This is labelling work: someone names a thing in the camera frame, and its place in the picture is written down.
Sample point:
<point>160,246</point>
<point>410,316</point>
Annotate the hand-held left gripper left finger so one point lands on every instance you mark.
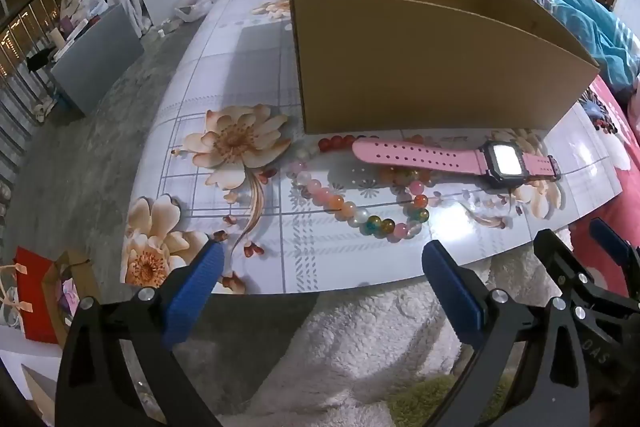
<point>195,289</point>

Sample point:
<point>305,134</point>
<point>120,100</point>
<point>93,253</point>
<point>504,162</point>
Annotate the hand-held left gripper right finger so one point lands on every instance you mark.
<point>452,292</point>

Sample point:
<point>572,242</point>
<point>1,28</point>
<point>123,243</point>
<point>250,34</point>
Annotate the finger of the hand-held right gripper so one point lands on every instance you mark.
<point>607,238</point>
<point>557,257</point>

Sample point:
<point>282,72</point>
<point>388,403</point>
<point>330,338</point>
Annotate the brown cardboard box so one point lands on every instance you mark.
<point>425,67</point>

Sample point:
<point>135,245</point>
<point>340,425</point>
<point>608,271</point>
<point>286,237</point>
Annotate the pink floral blanket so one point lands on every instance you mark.
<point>612,207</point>

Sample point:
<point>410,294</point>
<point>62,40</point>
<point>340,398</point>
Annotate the green fuzzy garment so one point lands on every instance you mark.
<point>425,402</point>

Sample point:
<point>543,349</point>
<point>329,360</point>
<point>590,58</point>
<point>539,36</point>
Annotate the blue blanket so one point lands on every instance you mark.
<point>590,22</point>

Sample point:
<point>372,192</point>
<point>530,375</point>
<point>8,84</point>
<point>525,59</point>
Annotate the grey storage box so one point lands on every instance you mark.
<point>95,57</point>

